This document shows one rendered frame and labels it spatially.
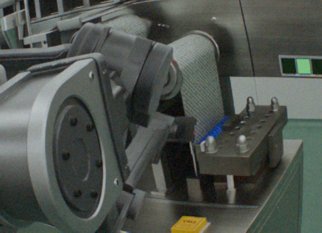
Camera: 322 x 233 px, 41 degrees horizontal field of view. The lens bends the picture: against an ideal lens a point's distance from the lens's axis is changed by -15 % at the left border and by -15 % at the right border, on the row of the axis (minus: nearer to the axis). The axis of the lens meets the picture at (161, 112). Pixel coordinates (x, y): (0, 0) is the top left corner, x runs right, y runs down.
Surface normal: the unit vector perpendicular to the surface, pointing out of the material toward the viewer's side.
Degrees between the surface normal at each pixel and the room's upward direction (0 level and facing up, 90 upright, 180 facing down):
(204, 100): 90
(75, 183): 90
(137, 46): 71
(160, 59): 45
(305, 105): 90
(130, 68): 62
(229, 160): 90
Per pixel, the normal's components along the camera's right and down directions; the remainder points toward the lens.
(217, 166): -0.50, 0.36
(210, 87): 0.85, 0.02
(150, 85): -0.16, 0.20
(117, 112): 0.94, -0.18
